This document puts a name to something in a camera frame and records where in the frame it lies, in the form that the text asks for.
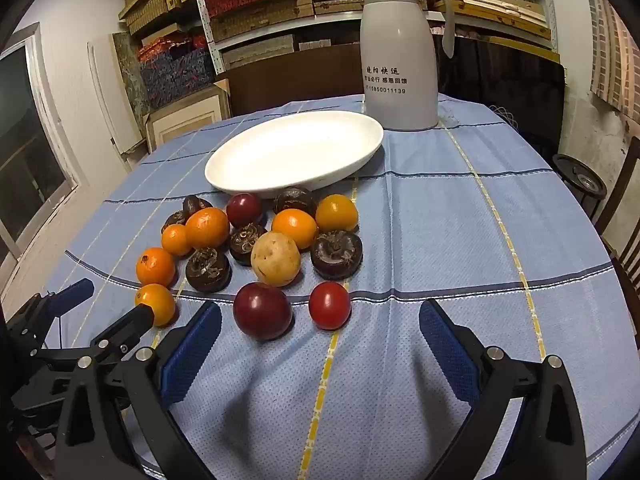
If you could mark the white metal shelving rack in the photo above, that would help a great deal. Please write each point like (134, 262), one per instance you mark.
(206, 20)

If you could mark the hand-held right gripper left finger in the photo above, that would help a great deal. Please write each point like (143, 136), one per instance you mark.
(192, 350)

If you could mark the light wooden frame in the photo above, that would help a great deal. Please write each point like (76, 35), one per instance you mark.
(185, 115)

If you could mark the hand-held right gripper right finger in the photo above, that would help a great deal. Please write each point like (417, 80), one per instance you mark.
(440, 340)

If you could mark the pile of blue-red patterned boxes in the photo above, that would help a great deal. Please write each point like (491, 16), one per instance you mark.
(170, 70)

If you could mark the dark brown wooden board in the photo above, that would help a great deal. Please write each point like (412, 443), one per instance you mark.
(290, 80)

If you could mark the small smooth orange fruit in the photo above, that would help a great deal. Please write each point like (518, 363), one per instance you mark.
(294, 227)
(176, 240)

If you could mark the large dark red plum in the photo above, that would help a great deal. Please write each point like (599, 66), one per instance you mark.
(262, 310)

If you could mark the brick-patterned curtain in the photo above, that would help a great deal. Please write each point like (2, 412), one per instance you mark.
(615, 60)

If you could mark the black round stool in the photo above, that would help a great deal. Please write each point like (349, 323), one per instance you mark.
(580, 175)

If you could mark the white board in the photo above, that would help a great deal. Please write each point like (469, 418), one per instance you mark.
(105, 100)

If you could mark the shelf with flat boxes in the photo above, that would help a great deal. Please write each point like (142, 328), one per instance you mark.
(250, 25)

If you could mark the window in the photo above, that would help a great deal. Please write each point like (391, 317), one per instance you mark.
(25, 135)

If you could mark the red cherry tomato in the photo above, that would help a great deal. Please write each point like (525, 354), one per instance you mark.
(329, 305)

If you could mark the white oval plate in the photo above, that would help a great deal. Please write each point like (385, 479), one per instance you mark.
(295, 152)

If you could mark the dark wooden chair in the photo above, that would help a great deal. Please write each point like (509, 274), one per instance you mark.
(625, 200)

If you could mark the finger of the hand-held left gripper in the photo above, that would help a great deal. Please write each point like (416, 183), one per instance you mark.
(75, 294)
(127, 327)

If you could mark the black panel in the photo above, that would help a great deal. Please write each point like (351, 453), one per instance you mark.
(500, 90)

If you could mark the small pale yellow potato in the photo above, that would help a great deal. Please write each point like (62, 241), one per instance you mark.
(275, 259)

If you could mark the orange mandarin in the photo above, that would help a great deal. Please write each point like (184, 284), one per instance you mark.
(207, 227)
(156, 266)

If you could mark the white thermos jug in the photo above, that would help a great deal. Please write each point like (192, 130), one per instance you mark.
(400, 60)

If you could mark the dark water chestnut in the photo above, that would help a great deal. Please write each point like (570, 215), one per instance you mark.
(172, 219)
(196, 204)
(336, 254)
(207, 269)
(246, 242)
(294, 201)

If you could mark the mottled grey panel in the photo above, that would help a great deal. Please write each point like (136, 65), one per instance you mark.
(125, 70)

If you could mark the small dark red plum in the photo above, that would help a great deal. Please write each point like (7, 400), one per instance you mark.
(245, 209)

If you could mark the blue checked tablecloth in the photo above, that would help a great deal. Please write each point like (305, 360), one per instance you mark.
(425, 240)

